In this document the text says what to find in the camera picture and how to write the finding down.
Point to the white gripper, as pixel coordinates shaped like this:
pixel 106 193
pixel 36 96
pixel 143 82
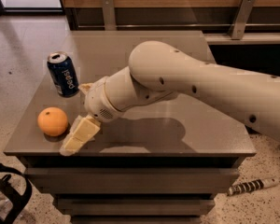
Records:
pixel 97 102

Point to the orange fruit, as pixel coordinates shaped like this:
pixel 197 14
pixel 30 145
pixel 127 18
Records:
pixel 52 121

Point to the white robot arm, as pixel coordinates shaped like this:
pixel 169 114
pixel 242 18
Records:
pixel 156 71

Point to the blue pepsi can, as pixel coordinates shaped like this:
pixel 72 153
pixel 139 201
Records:
pixel 63 73

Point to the white power strip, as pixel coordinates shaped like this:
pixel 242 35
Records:
pixel 248 187

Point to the left metal bracket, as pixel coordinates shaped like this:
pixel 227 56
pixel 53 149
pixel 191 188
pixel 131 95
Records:
pixel 109 15

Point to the metal bracket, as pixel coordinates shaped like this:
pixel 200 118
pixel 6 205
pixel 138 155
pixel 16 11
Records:
pixel 237 29
pixel 109 15

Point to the black strap object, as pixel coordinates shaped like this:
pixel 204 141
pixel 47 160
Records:
pixel 18 201

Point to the wooden wall bench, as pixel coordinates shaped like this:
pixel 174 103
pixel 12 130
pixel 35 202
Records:
pixel 211 17

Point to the right metal bracket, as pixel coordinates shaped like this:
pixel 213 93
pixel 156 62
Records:
pixel 237 29

